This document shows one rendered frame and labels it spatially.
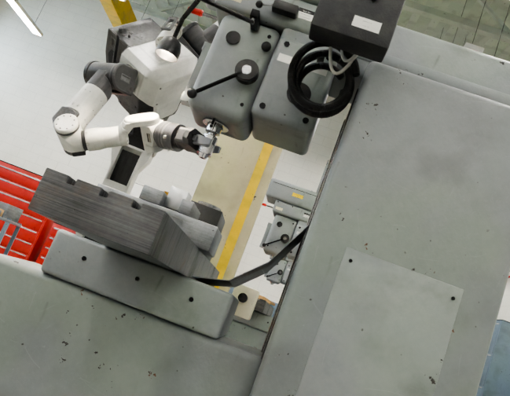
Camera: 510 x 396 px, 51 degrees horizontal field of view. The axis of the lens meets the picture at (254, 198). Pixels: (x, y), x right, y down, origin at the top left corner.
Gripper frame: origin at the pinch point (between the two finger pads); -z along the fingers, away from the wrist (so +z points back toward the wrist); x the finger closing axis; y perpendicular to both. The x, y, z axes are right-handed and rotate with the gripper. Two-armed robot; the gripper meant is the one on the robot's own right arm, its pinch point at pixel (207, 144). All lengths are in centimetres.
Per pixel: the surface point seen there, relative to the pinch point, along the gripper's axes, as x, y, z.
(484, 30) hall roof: 535, -416, 55
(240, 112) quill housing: -5.9, -9.7, -10.7
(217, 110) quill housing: -8.2, -8.1, -4.6
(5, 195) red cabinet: 287, 23, 460
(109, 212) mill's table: -58, 35, -30
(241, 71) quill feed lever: -10.2, -20.4, -8.7
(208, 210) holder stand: 28.6, 14.6, 9.9
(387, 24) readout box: -18, -34, -49
